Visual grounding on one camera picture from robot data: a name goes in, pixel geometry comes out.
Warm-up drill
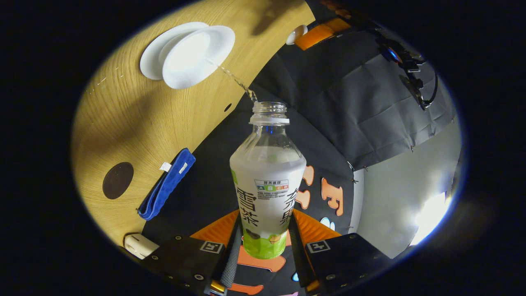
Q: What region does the white saucer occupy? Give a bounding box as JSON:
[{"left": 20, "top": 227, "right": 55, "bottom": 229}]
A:
[{"left": 139, "top": 21, "right": 210, "bottom": 81}]

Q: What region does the clear water bottle white label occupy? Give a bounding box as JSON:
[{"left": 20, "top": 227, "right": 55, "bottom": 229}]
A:
[{"left": 229, "top": 101, "right": 307, "bottom": 260}]

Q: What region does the blue folded towel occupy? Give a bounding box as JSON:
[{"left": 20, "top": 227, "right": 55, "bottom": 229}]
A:
[{"left": 137, "top": 148, "right": 197, "bottom": 221}]

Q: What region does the dark brown round coaster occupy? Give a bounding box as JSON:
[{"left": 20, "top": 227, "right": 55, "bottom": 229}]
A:
[{"left": 102, "top": 162, "right": 135, "bottom": 200}]

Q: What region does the white teacup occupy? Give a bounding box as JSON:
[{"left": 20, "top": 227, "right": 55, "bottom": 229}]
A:
[{"left": 162, "top": 25, "right": 236, "bottom": 90}]

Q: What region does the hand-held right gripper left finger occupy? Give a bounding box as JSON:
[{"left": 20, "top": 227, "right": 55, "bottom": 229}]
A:
[{"left": 140, "top": 209, "right": 244, "bottom": 296}]

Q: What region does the cream toaster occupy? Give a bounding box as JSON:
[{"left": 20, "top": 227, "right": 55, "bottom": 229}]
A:
[{"left": 124, "top": 233, "right": 160, "bottom": 260}]

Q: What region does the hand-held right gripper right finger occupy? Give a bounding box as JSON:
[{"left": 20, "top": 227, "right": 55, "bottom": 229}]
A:
[{"left": 288, "top": 208, "right": 392, "bottom": 293}]

